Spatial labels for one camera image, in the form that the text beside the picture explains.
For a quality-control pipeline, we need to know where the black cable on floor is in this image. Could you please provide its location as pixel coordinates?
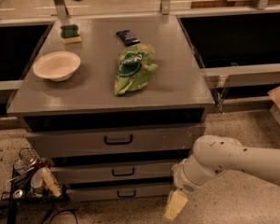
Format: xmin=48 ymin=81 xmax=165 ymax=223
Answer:
xmin=40 ymin=208 xmax=78 ymax=224

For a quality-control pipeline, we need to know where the green yellow sponge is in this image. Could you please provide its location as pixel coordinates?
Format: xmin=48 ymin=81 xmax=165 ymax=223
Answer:
xmin=61 ymin=24 xmax=81 ymax=44

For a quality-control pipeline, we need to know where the white cup in rack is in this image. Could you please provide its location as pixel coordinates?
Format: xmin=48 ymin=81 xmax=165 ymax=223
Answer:
xmin=30 ymin=168 xmax=45 ymax=189

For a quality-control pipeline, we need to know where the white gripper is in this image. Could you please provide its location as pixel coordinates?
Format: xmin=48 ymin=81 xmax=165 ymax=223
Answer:
xmin=163 ymin=161 xmax=202 ymax=221

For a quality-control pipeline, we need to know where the black wire dish rack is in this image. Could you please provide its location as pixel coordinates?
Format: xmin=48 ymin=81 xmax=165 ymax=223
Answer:
xmin=2 ymin=147 xmax=65 ymax=224

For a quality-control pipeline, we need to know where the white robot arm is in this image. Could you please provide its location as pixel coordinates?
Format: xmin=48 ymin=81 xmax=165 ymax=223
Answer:
xmin=164 ymin=135 xmax=280 ymax=221

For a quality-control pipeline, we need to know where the grey bottom drawer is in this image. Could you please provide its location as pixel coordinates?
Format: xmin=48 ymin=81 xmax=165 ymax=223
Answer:
xmin=66 ymin=182 xmax=171 ymax=202

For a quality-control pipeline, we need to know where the green chip bag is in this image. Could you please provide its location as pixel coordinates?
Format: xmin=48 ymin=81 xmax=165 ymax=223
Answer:
xmin=114 ymin=43 xmax=159 ymax=96

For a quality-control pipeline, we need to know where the grey top drawer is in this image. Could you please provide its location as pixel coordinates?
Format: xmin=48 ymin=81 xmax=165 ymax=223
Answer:
xmin=26 ymin=124 xmax=205 ymax=158

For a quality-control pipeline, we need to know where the white paper bowl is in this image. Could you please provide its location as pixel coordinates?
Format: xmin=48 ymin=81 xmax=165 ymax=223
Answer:
xmin=33 ymin=51 xmax=81 ymax=82

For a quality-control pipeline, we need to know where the grey drawer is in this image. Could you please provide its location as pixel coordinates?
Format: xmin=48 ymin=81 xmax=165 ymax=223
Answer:
xmin=26 ymin=124 xmax=205 ymax=158
xmin=50 ymin=159 xmax=181 ymax=185
xmin=66 ymin=182 xmax=171 ymax=202

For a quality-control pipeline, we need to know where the dark blue snack packet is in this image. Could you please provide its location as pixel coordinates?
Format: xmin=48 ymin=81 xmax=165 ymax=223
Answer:
xmin=116 ymin=30 xmax=140 ymax=47

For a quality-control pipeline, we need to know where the grey drawer cabinet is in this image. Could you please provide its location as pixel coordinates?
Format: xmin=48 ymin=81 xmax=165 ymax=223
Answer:
xmin=6 ymin=14 xmax=216 ymax=161

